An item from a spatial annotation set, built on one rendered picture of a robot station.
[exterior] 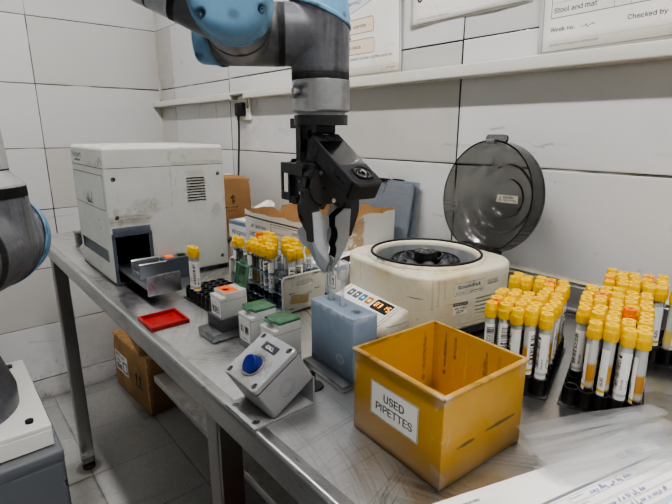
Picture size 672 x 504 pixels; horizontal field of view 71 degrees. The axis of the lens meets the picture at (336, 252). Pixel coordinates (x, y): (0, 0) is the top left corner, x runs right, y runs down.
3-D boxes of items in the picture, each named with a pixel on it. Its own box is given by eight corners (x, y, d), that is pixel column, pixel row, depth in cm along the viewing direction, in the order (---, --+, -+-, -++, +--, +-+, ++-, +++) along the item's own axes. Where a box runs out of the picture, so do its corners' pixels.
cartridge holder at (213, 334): (198, 333, 80) (197, 313, 79) (245, 320, 86) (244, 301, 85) (213, 344, 76) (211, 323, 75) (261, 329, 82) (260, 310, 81)
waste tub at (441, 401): (350, 425, 55) (351, 346, 53) (430, 389, 63) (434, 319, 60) (439, 495, 45) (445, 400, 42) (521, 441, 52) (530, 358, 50)
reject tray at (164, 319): (138, 320, 86) (137, 316, 85) (174, 311, 90) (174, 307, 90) (151, 332, 80) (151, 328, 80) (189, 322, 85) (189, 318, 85)
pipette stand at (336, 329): (303, 364, 70) (301, 300, 67) (341, 352, 73) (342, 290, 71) (343, 394, 62) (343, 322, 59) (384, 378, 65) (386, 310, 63)
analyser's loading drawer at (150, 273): (116, 273, 107) (113, 251, 106) (146, 268, 111) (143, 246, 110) (148, 297, 92) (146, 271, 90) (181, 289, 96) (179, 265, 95)
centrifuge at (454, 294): (314, 310, 91) (314, 247, 88) (431, 284, 106) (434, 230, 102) (392, 360, 71) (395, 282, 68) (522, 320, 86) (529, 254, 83)
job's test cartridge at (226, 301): (211, 324, 81) (209, 288, 79) (236, 317, 83) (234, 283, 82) (223, 331, 78) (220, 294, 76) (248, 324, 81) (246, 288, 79)
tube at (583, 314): (569, 385, 63) (579, 309, 60) (565, 379, 65) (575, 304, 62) (582, 386, 63) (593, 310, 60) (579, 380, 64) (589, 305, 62)
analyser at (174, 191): (83, 260, 125) (67, 143, 117) (184, 245, 142) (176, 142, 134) (120, 290, 102) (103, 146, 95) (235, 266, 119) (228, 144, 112)
